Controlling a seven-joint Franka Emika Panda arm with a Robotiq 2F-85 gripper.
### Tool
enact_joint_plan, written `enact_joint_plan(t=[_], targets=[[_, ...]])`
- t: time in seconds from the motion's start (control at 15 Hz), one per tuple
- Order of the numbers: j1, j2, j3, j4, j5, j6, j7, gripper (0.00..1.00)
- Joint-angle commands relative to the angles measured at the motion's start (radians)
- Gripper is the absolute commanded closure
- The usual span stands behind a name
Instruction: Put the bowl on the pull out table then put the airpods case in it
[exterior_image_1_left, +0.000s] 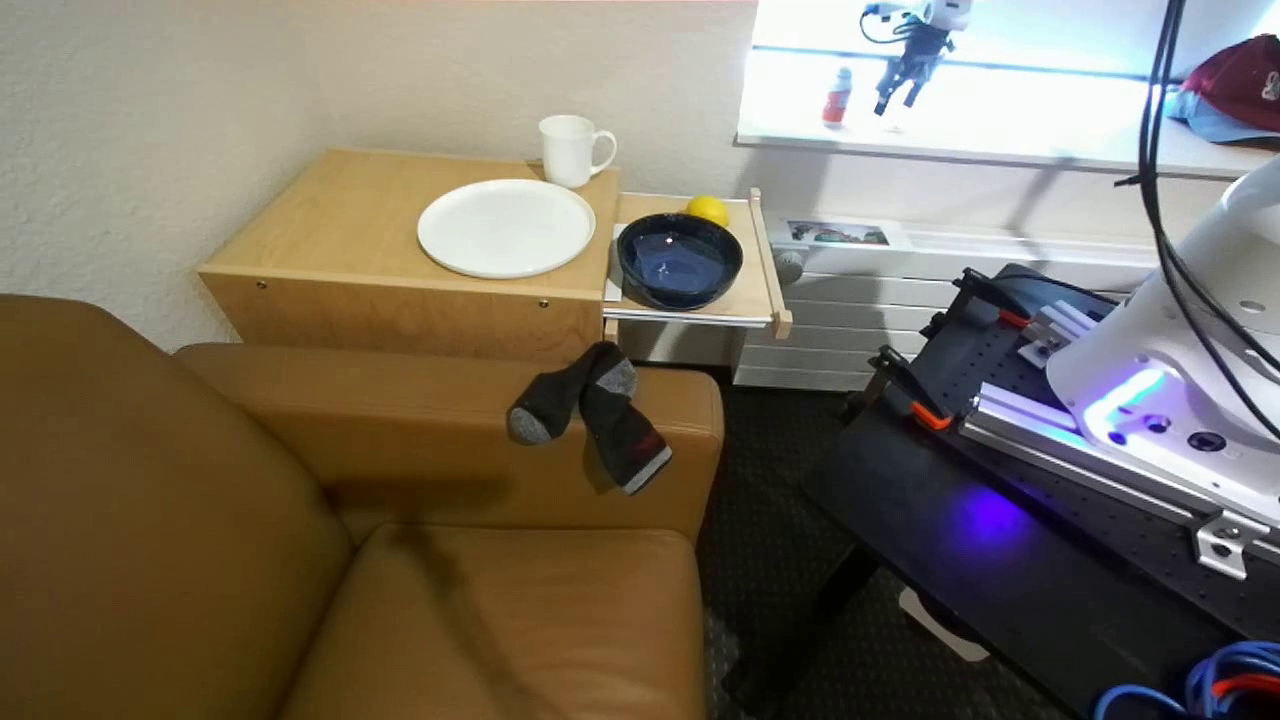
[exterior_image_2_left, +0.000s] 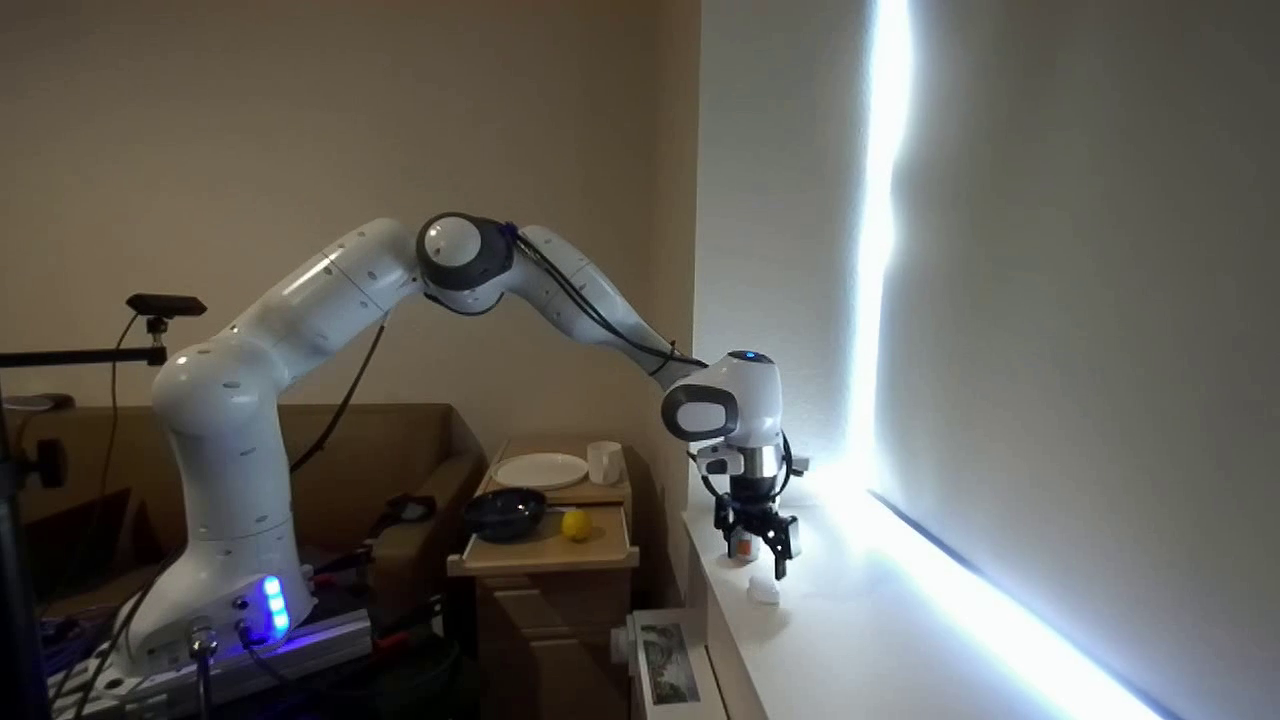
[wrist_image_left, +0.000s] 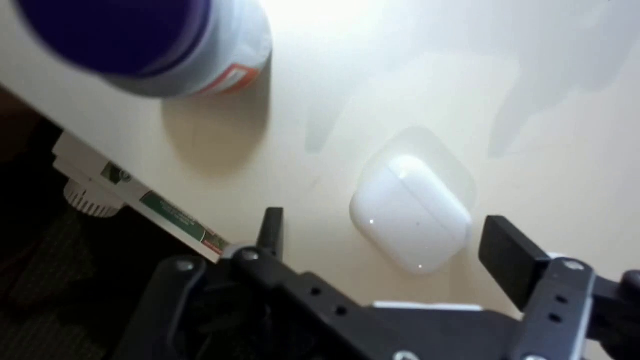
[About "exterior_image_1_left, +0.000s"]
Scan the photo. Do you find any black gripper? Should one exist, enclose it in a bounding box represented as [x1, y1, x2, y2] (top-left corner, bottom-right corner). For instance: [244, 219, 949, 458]
[873, 16, 959, 121]

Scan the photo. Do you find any dark blue bowl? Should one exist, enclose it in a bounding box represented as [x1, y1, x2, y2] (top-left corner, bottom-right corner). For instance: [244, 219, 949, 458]
[609, 214, 747, 311]

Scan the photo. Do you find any wooden pull out table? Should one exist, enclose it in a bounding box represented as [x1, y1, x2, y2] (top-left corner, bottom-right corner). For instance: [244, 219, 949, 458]
[602, 188, 798, 343]

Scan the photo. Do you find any white window sill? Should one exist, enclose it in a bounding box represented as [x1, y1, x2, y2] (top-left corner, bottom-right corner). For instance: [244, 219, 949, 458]
[731, 45, 1280, 180]

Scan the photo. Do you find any yellow lemon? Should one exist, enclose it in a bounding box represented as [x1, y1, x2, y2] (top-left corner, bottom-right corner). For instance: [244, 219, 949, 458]
[683, 194, 735, 231]

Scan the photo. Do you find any white mug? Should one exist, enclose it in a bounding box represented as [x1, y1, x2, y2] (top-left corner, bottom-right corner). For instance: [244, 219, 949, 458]
[537, 111, 623, 194]

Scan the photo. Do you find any red cap hat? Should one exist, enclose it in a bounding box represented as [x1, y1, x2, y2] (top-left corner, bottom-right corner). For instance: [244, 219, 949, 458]
[1176, 34, 1280, 145]

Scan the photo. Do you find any white round plate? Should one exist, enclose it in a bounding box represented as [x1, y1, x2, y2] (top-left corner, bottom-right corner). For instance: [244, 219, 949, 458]
[411, 178, 602, 279]

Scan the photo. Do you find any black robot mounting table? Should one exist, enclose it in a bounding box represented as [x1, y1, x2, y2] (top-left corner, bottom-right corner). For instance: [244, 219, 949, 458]
[798, 260, 1280, 720]

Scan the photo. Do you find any white scrap on floor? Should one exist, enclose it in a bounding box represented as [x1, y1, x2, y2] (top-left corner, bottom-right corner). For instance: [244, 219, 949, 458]
[891, 586, 992, 669]

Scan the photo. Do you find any light wooden side cabinet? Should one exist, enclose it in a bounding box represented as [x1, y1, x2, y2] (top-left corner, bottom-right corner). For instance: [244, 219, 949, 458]
[195, 145, 623, 370]

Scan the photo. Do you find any white wall heater unit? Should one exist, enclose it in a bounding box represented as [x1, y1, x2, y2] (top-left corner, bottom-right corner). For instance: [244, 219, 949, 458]
[731, 214, 1176, 397]

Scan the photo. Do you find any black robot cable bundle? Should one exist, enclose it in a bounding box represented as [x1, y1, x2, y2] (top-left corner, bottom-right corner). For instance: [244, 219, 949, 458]
[1133, 0, 1280, 445]

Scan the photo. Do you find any black clamp with orange handle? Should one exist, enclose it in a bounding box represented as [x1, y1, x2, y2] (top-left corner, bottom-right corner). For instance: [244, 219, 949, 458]
[866, 343, 959, 440]

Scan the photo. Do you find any aluminium profile rail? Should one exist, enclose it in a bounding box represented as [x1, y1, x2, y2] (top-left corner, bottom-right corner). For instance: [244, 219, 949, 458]
[955, 382, 1280, 586]

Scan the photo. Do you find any blue cable coil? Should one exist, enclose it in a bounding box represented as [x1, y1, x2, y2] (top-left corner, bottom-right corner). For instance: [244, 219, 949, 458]
[1094, 638, 1280, 720]

